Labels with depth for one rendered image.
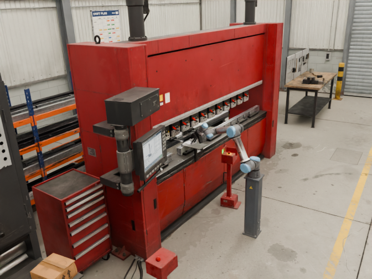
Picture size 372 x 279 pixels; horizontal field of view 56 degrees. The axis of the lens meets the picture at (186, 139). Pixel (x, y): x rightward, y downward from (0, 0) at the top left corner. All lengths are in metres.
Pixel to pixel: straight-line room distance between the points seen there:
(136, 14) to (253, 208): 2.47
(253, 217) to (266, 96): 2.52
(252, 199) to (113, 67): 2.12
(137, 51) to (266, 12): 8.59
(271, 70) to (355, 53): 5.26
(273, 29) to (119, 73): 3.26
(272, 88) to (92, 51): 3.42
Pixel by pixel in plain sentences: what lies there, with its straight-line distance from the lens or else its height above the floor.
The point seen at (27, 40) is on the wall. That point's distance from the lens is 7.67.
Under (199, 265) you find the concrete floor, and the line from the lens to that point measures 4.01.
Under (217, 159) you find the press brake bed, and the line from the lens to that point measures 4.93.
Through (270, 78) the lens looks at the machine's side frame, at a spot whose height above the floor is 1.44.
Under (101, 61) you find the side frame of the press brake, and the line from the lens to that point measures 3.42.
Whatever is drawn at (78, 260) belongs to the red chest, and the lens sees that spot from 3.86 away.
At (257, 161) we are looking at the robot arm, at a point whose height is 0.98.
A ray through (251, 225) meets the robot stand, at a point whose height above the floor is 0.17.
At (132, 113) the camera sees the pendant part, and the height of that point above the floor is 1.86.
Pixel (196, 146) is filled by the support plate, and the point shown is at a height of 1.00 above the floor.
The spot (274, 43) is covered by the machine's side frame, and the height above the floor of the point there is 2.00.
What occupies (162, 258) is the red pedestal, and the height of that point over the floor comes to 0.80.
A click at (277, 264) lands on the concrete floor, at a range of 4.09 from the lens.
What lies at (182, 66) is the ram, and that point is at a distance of 4.11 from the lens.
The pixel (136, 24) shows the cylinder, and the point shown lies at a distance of 3.66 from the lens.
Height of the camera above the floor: 2.63
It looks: 21 degrees down
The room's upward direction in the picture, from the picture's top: 2 degrees counter-clockwise
